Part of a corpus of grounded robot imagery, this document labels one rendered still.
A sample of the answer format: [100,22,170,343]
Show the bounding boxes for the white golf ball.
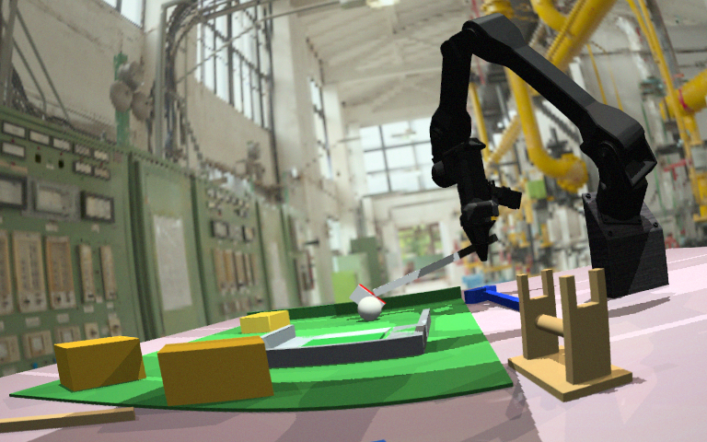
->
[357,297,381,320]

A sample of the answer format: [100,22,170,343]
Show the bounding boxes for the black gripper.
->
[457,174,500,262]

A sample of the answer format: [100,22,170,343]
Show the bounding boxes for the brown rectangular block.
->
[157,335,274,406]
[54,336,146,391]

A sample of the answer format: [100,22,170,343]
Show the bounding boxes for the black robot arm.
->
[429,13,657,226]

